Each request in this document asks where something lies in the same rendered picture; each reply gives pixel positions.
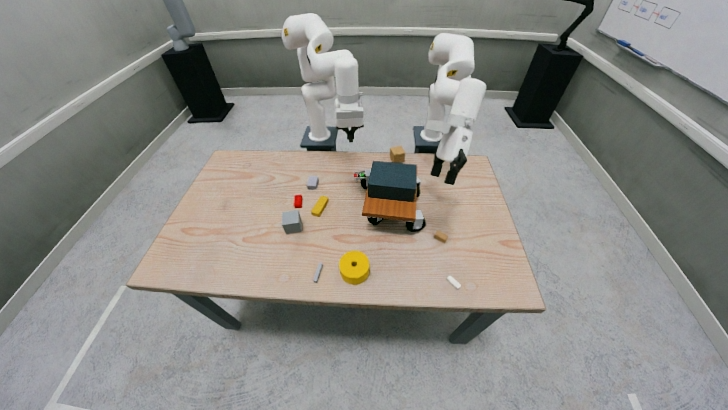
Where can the yellow flat bar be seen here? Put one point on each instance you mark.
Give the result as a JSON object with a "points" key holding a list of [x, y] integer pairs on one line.
{"points": [[319, 206]]}

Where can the small brown wooden block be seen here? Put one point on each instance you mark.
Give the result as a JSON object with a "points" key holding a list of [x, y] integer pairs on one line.
{"points": [[440, 236]]}

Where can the yellow cylinder with center hole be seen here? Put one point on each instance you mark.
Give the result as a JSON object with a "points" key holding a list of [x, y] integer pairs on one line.
{"points": [[354, 267]]}

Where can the tan cardboard box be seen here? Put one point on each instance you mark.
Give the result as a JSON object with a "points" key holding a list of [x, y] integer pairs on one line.
{"points": [[397, 154]]}

